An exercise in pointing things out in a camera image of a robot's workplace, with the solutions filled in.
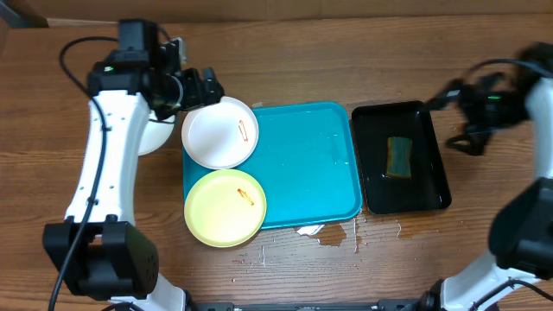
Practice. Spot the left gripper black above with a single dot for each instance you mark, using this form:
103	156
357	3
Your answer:
199	95

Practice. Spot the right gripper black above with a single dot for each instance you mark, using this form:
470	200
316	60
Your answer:
475	140

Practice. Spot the white plate with red streak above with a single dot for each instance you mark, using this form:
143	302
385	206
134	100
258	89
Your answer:
222	135

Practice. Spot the white plate with faint stain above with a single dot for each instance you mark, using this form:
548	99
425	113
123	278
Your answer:
156	133

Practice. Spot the green yellow sponge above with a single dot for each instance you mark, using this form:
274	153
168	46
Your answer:
398	157

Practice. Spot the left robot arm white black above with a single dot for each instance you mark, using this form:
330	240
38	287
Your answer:
137	90

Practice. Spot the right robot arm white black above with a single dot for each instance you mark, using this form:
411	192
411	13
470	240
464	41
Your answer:
519	253

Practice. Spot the black plastic tray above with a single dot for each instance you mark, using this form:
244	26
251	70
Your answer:
427	189

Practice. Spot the teal plastic tray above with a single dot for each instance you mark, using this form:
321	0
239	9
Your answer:
305	162

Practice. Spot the yellow plate with orange stain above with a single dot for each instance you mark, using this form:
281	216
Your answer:
225	208

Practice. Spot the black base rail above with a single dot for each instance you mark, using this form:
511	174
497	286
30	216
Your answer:
382	305

